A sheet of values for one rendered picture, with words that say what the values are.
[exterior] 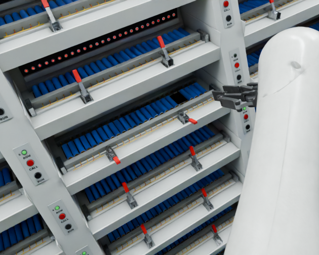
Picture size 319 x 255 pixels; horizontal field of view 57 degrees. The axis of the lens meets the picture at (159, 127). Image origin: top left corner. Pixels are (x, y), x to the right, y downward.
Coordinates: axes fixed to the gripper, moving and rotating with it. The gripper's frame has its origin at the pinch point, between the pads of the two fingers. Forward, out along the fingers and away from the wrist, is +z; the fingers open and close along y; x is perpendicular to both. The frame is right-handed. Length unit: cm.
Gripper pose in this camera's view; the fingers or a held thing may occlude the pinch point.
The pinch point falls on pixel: (226, 93)
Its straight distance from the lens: 84.7
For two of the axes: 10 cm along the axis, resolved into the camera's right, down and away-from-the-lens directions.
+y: -8.6, 4.3, -2.7
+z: -3.7, -1.6, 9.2
